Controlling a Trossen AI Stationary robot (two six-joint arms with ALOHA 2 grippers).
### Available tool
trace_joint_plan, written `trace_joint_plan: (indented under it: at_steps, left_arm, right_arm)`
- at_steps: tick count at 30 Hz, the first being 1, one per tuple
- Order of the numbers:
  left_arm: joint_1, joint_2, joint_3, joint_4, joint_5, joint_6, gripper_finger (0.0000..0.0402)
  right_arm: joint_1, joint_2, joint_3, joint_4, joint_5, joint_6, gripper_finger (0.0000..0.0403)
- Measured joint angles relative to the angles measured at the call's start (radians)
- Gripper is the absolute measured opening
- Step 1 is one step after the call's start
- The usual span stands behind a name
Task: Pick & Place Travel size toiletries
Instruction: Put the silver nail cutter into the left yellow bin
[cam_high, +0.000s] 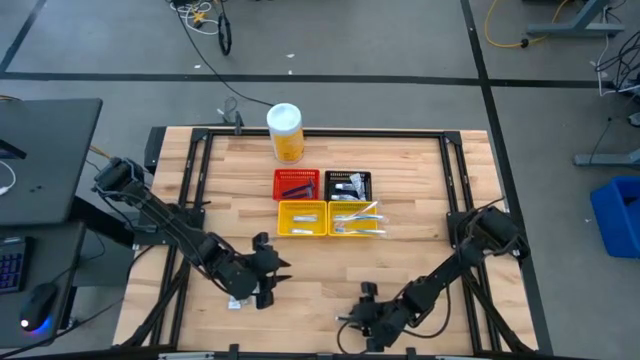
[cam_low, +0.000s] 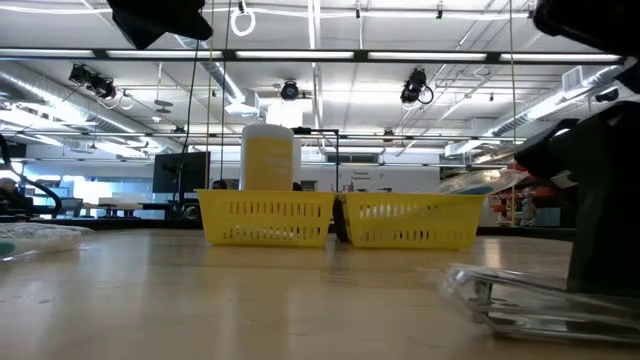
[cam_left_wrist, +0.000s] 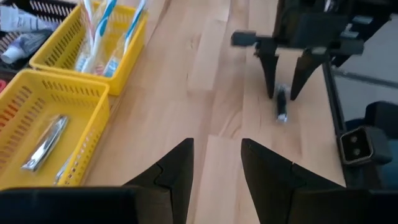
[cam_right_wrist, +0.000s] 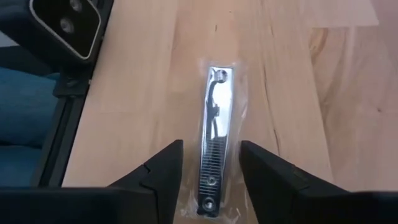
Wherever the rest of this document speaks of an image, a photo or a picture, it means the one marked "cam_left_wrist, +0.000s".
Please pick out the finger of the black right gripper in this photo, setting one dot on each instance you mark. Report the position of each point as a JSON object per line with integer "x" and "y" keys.
{"x": 269, "y": 71}
{"x": 306, "y": 68}

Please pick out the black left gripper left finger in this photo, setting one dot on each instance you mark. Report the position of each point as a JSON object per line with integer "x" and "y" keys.
{"x": 124, "y": 205}

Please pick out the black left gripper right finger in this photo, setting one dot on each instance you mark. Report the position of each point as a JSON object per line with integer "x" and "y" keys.
{"x": 311, "y": 202}

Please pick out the small nail clipper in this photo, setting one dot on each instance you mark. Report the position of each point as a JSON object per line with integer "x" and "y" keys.
{"x": 281, "y": 105}

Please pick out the teal white toothbrush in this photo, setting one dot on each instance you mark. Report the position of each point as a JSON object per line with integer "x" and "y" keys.
{"x": 132, "y": 29}

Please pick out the blue white toothbrush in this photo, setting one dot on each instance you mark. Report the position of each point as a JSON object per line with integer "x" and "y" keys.
{"x": 104, "y": 28}

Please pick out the small grey toothpaste tube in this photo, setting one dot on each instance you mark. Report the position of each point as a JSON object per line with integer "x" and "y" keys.
{"x": 28, "y": 45}

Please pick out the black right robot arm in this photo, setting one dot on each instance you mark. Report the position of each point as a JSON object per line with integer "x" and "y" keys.
{"x": 370, "y": 7}

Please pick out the yellow slotted plastic basket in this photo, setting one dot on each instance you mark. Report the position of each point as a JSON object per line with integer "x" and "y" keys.
{"x": 77, "y": 130}
{"x": 124, "y": 84}

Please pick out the black chair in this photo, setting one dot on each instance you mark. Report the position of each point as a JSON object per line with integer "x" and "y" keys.
{"x": 384, "y": 119}

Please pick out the red slotted plastic basket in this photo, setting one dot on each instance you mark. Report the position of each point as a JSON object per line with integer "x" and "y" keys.
{"x": 2, "y": 86}

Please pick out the black slotted plastic basket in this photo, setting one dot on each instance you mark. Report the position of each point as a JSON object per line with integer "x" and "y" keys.
{"x": 18, "y": 3}

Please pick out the black table edge rail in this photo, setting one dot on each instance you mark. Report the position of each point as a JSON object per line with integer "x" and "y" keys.
{"x": 334, "y": 109}

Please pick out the black table-level camera box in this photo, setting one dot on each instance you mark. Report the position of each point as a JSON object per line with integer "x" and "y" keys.
{"x": 354, "y": 146}

